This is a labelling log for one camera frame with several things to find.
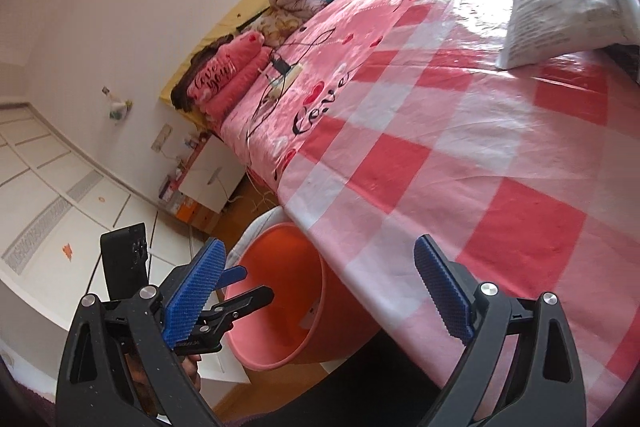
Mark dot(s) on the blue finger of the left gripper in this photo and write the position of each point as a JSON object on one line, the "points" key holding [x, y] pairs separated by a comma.
{"points": [[231, 276], [239, 306]]}

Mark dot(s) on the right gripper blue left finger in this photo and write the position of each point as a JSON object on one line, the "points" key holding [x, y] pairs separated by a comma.
{"points": [[198, 281]]}

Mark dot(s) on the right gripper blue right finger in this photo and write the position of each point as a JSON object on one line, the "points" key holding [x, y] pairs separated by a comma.
{"points": [[451, 296]]}

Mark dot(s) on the pink plastic bucket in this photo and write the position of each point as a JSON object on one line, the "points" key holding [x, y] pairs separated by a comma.
{"points": [[313, 317]]}

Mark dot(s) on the grey barcode mailer bag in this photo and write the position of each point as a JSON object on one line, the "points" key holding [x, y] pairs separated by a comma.
{"points": [[542, 29]]}

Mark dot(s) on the person left hand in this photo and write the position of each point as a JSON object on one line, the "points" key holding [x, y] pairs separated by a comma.
{"points": [[190, 366]]}

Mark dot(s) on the white bedside table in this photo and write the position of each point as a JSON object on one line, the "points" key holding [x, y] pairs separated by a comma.
{"points": [[213, 175]]}

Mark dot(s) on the pink checkered plastic sheet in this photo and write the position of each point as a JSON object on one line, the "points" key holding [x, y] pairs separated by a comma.
{"points": [[530, 178]]}

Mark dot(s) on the lower pink pillow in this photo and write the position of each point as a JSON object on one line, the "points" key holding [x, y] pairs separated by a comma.
{"points": [[218, 108]]}

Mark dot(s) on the white power strip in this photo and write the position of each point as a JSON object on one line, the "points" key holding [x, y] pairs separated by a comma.
{"points": [[277, 87]]}

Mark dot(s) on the pink love you pillow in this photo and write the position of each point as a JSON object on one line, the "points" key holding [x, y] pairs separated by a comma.
{"points": [[233, 54]]}

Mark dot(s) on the floral pillow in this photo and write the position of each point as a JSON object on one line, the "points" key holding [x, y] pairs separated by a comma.
{"points": [[276, 26]]}

